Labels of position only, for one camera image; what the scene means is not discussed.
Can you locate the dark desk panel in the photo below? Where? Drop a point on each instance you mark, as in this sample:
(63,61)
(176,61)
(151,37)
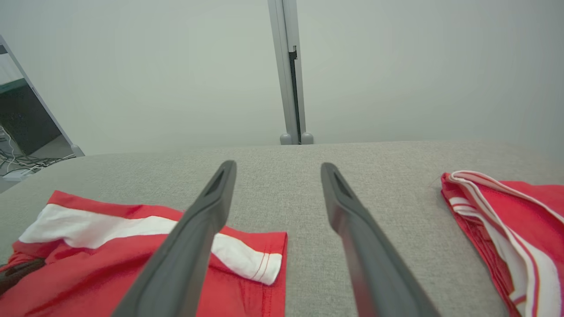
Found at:
(22,119)

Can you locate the red white printed T-shirt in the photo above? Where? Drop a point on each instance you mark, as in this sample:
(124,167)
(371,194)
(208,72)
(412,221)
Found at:
(79,286)

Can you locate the red white striped shorts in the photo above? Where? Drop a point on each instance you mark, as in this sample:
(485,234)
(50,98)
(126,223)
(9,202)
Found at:
(528,207)

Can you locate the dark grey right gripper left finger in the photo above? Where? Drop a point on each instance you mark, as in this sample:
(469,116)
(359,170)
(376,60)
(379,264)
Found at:
(176,273)

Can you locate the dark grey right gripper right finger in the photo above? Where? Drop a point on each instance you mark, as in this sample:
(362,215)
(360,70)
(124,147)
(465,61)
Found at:
(379,277)

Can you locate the grey double partition post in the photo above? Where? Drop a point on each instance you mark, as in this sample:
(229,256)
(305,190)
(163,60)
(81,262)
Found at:
(282,66)

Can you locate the white power strip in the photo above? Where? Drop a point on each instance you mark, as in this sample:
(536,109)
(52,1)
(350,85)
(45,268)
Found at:
(13,175)

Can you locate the grey metal partition post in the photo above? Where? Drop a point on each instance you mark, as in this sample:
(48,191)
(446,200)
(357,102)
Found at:
(46,107)

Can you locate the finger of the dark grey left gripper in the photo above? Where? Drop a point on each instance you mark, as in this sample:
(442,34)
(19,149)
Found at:
(17,273)

